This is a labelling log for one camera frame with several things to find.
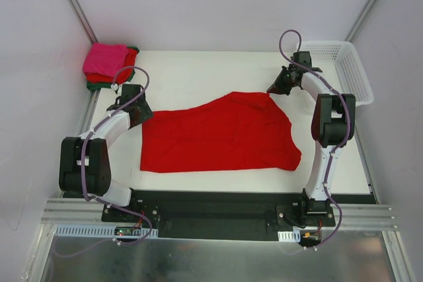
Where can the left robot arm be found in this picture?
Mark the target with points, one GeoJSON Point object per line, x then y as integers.
{"type": "Point", "coordinates": [84, 165]}

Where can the red t shirt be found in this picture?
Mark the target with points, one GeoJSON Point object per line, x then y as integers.
{"type": "Point", "coordinates": [238, 131]}
{"type": "Point", "coordinates": [124, 76]}

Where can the folded green t shirt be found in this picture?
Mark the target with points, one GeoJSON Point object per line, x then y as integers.
{"type": "Point", "coordinates": [114, 80]}

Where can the folded pink t shirt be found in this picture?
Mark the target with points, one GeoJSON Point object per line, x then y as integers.
{"type": "Point", "coordinates": [103, 59]}

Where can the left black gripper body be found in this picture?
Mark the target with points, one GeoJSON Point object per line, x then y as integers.
{"type": "Point", "coordinates": [141, 114]}

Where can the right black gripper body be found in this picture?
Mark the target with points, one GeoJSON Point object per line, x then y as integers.
{"type": "Point", "coordinates": [283, 80]}

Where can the white plastic basket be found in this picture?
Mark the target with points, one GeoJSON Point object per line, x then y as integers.
{"type": "Point", "coordinates": [341, 67]}

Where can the left grey cable duct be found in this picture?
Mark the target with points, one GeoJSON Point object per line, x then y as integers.
{"type": "Point", "coordinates": [104, 231]}

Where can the grey cable duct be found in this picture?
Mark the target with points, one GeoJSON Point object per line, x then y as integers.
{"type": "Point", "coordinates": [104, 231]}
{"type": "Point", "coordinates": [289, 236]}

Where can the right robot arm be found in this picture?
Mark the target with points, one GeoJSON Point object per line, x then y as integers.
{"type": "Point", "coordinates": [332, 126]}

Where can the right grey cable duct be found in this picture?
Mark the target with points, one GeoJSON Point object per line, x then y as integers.
{"type": "Point", "coordinates": [289, 236]}

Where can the folded red t shirt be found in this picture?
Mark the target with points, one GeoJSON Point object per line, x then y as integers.
{"type": "Point", "coordinates": [124, 76]}

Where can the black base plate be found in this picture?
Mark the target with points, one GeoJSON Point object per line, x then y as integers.
{"type": "Point", "coordinates": [222, 215]}

